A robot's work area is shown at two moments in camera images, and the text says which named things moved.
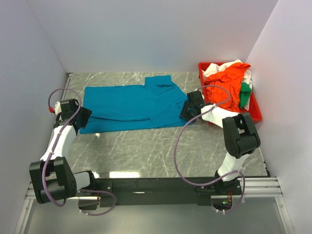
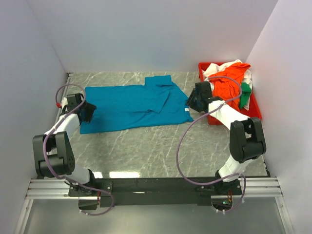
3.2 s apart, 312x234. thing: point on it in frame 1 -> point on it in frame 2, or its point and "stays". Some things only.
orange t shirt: [223, 88] stays
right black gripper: [183, 113] -> [190, 102]
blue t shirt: [155, 104] stays
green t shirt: [244, 94] stays
